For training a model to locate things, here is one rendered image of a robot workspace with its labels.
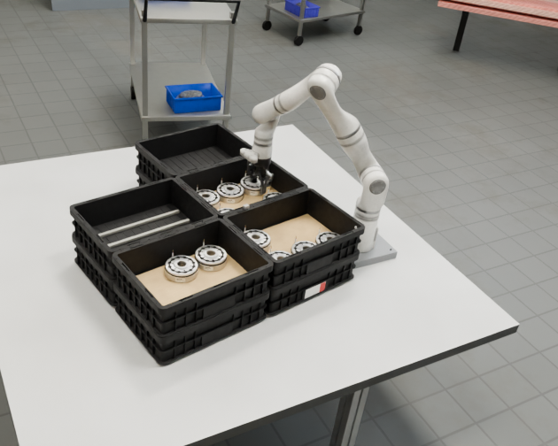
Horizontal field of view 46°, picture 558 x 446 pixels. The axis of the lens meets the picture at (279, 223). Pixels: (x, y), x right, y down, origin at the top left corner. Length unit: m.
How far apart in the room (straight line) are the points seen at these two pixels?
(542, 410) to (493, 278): 0.92
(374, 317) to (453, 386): 0.96
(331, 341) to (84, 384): 0.76
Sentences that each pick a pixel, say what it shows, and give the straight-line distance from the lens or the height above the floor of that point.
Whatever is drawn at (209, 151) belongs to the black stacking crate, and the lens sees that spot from 2.79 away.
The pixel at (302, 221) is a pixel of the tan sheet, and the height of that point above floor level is 0.83.
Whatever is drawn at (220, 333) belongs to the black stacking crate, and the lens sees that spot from 2.04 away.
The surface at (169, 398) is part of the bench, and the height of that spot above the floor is 0.70.
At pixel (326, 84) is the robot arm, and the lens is 2.09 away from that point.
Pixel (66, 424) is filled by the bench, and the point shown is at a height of 0.70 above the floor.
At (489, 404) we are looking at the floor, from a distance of 3.11.
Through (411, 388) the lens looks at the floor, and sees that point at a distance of 3.04.
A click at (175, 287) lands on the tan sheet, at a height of 0.83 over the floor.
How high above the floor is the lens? 2.15
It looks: 34 degrees down
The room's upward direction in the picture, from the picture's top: 7 degrees clockwise
